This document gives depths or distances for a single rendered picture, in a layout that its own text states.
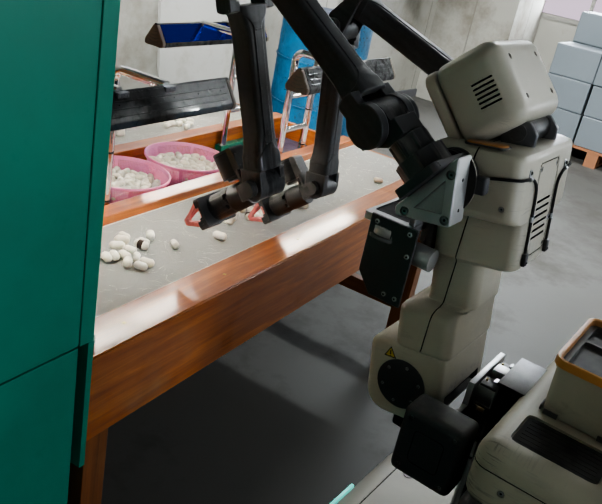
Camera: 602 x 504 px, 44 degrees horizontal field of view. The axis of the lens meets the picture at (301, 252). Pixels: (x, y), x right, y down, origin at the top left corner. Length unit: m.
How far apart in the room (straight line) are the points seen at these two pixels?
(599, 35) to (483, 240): 5.92
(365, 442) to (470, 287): 1.21
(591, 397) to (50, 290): 0.89
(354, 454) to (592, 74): 4.93
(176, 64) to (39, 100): 3.57
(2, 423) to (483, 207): 0.83
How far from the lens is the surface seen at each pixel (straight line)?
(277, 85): 5.27
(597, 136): 6.83
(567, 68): 6.86
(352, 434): 2.53
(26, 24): 0.96
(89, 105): 1.06
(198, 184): 2.15
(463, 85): 1.30
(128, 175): 2.22
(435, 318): 1.40
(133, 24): 4.71
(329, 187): 1.83
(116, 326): 1.43
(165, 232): 1.88
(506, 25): 7.64
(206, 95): 1.83
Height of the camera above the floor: 1.52
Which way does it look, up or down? 24 degrees down
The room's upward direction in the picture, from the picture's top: 12 degrees clockwise
